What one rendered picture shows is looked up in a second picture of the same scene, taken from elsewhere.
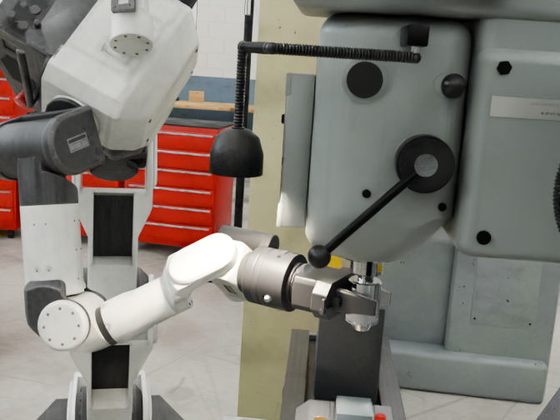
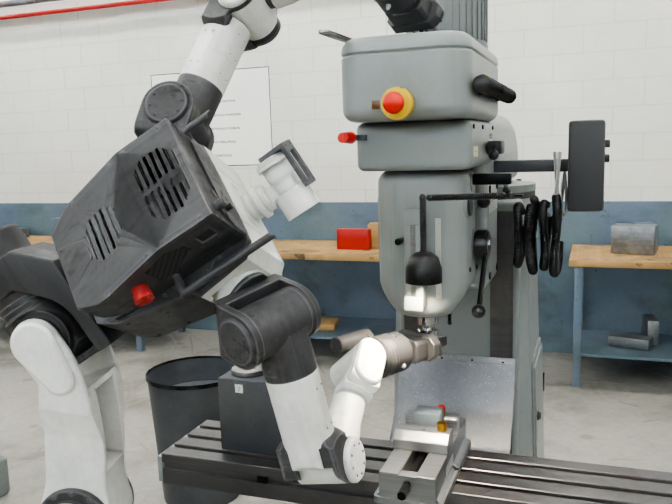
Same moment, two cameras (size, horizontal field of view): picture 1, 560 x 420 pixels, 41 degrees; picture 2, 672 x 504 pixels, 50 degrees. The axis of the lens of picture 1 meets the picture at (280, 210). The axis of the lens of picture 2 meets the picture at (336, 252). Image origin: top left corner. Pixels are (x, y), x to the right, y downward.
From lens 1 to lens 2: 1.63 m
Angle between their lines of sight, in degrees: 72
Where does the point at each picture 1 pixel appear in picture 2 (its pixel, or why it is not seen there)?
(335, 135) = (462, 240)
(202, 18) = not seen: outside the picture
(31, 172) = (305, 343)
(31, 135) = (297, 309)
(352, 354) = not seen: hidden behind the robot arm
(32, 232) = (317, 396)
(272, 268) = (402, 344)
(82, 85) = (267, 256)
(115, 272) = (116, 468)
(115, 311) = (353, 430)
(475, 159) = not seen: hidden behind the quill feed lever
